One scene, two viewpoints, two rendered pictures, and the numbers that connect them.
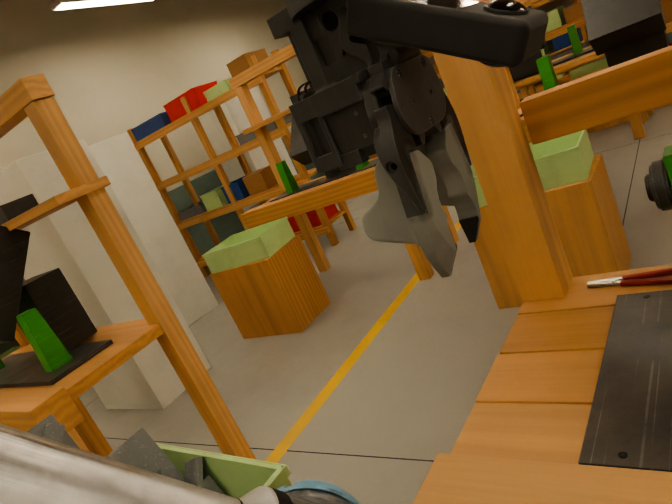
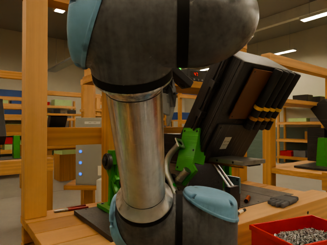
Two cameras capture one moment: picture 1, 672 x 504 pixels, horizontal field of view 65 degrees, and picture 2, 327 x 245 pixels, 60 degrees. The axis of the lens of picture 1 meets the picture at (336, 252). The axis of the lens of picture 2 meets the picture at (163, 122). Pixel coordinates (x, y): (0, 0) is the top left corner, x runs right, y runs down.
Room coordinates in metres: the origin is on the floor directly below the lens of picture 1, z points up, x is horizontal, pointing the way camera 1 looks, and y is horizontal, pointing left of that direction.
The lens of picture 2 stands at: (0.17, 0.72, 1.28)
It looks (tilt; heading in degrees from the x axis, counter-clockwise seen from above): 1 degrees up; 284
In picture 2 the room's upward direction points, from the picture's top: straight up
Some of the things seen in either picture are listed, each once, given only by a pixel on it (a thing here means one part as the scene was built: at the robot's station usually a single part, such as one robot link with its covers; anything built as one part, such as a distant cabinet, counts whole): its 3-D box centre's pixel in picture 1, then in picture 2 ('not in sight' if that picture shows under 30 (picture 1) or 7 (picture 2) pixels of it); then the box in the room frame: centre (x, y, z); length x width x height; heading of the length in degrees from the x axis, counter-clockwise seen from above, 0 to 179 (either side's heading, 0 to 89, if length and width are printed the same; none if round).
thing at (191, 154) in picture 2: not in sight; (192, 149); (0.35, -0.62, 1.17); 0.13 x 0.12 x 0.20; 50
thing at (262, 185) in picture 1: (233, 176); not in sight; (6.72, 0.78, 1.13); 2.48 x 0.54 x 2.27; 51
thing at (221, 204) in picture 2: not in sight; (207, 219); (0.22, 0.10, 1.08); 0.13 x 0.12 x 0.14; 10
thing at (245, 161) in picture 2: not in sight; (221, 159); (0.22, -0.72, 1.11); 0.39 x 0.16 x 0.03; 140
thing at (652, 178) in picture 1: (658, 186); (106, 161); (0.72, -0.47, 1.12); 0.07 x 0.03 x 0.08; 140
